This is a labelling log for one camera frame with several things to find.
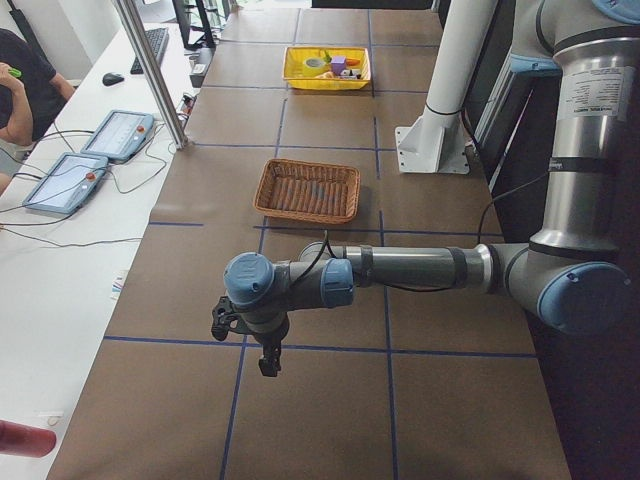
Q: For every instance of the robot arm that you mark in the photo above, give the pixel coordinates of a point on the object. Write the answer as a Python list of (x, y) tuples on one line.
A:
[(565, 274)]

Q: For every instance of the far teach pendant tablet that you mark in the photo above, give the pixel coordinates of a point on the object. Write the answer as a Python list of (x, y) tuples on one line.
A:
[(119, 136)]

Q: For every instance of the seated person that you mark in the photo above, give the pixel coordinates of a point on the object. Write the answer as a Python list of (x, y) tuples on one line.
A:
[(33, 93)]

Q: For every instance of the brown wicker basket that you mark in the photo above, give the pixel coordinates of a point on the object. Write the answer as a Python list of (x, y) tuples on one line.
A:
[(309, 192)]

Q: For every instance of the red cylinder object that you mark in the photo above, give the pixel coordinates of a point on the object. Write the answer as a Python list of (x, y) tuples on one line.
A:
[(27, 441)]

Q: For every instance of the near teach pendant tablet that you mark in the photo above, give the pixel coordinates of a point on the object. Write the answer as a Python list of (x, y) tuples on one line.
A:
[(68, 184)]

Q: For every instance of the toy croissant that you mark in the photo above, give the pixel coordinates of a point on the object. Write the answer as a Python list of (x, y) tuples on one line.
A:
[(327, 75)]

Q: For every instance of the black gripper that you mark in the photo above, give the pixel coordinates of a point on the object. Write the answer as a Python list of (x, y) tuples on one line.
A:
[(270, 339)]

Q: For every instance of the yellow tape roll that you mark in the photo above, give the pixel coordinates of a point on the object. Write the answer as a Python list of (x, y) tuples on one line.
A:
[(313, 67)]

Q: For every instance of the black computer mouse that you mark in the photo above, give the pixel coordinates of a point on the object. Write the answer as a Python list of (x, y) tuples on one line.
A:
[(110, 79)]

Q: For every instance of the black keyboard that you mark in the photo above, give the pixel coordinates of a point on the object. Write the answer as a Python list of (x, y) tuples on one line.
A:
[(157, 39)]

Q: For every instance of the aluminium frame post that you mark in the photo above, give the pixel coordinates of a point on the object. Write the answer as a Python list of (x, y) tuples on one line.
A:
[(135, 31)]

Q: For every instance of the purple cube block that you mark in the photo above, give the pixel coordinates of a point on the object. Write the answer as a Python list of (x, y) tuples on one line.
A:
[(338, 63)]

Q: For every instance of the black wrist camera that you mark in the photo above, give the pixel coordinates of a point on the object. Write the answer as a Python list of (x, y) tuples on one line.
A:
[(224, 319)]

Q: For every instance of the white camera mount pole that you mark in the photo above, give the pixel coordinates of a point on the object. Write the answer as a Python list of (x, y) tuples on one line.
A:
[(435, 143)]

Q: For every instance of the yellow woven basket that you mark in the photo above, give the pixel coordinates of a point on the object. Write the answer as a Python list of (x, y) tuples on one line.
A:
[(352, 78)]

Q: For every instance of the teach pendant tablet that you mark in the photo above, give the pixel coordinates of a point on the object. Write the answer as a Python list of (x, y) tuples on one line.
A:
[(119, 136), (68, 184)]

